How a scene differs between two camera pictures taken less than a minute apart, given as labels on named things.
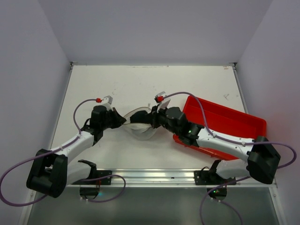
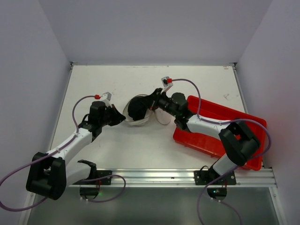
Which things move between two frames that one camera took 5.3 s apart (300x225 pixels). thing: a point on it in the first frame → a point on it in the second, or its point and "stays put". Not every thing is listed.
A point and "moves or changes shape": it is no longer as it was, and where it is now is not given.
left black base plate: x=96 y=174 stays put
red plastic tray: x=220 y=120 stays put
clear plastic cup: x=141 y=131 moves or changes shape
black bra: x=141 y=116 → x=137 y=107
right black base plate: x=207 y=177 stays put
